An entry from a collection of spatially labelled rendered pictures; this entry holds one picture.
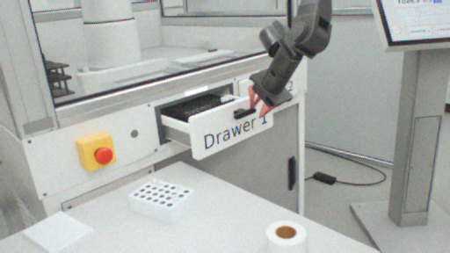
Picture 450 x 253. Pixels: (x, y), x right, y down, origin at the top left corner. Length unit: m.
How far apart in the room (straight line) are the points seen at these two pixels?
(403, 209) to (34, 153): 1.65
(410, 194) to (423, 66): 0.62
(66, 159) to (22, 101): 0.16
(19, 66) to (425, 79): 1.49
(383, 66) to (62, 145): 2.03
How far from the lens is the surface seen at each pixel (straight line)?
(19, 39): 0.83
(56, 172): 0.90
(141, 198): 0.81
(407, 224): 2.05
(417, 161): 1.88
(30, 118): 0.85
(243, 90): 1.16
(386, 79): 2.50
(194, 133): 0.86
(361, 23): 2.50
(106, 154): 0.85
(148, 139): 0.98
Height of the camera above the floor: 1.20
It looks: 21 degrees down
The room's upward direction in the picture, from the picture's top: 5 degrees counter-clockwise
